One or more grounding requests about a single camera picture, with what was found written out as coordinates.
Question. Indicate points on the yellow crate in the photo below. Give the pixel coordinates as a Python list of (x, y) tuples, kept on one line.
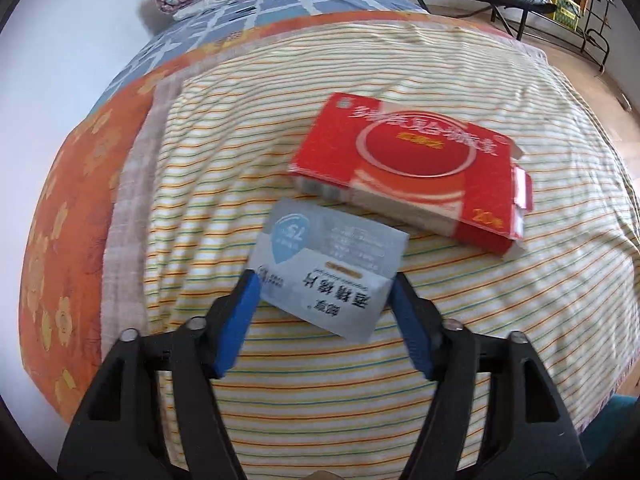
[(565, 7)]

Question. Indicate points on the black metal rack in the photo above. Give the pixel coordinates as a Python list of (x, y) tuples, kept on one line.
[(597, 20)]

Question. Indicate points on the blue checked bedsheet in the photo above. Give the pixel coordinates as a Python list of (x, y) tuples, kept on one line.
[(240, 10)]

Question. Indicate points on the red cardboard box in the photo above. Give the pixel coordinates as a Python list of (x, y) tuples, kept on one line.
[(415, 170)]

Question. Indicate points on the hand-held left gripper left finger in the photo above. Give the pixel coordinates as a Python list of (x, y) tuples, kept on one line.
[(235, 327)]

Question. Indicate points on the grey wipe sachet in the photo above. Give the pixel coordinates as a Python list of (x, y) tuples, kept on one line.
[(325, 265)]

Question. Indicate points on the orange floral blanket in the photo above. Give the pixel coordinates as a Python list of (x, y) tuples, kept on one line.
[(75, 220)]

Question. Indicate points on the striped yellow blanket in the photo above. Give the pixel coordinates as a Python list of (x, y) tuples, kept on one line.
[(325, 400)]

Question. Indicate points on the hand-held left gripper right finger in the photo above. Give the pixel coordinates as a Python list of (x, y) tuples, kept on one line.
[(411, 327)]

